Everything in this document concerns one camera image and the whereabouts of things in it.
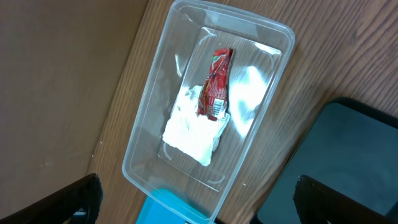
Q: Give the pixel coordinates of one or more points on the teal plastic serving tray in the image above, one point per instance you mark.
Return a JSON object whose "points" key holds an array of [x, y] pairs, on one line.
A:
{"points": [[166, 207]]}

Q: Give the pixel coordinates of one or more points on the clear plastic waste bin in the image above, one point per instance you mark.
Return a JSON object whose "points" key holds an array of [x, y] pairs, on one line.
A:
{"points": [[193, 31]]}

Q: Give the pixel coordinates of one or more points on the black rectangular tray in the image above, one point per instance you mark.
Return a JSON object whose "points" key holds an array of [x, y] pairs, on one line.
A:
{"points": [[351, 148]]}

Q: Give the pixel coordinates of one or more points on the white paper napkin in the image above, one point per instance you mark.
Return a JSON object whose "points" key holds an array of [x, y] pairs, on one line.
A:
{"points": [[193, 134]]}

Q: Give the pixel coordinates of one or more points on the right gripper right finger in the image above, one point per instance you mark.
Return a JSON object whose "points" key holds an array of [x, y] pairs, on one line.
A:
{"points": [[315, 202]]}

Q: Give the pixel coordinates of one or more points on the red snack wrapper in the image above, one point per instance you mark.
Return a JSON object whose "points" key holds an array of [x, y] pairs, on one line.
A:
{"points": [[213, 98]]}

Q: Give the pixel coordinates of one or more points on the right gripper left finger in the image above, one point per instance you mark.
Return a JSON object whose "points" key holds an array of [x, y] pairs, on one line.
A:
{"points": [[78, 202]]}

